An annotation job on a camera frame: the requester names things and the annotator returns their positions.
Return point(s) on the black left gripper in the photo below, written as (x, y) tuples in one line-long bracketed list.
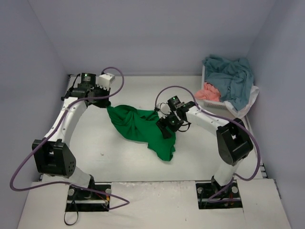
[(102, 102)]

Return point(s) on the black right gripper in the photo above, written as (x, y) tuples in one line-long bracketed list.
[(165, 126)]

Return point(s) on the green t shirt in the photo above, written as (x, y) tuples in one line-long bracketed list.
[(140, 126)]

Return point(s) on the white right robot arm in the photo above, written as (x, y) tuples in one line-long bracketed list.
[(233, 142)]

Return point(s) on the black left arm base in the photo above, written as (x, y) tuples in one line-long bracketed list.
[(79, 200)]

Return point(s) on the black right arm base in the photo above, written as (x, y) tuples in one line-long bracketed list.
[(208, 198)]

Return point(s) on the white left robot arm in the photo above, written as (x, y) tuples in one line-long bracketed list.
[(55, 158)]

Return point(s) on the pink t shirt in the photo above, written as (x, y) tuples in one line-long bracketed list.
[(209, 92)]

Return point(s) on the white laundry basket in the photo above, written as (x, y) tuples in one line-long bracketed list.
[(212, 103)]

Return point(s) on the grey-blue t shirt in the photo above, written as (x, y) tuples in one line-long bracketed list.
[(232, 78)]

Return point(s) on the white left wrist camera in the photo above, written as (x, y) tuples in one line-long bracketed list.
[(105, 80)]

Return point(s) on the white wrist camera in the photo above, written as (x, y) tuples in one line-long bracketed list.
[(162, 109), (105, 80)]

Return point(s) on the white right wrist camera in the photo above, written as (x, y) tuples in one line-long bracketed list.
[(162, 109)]

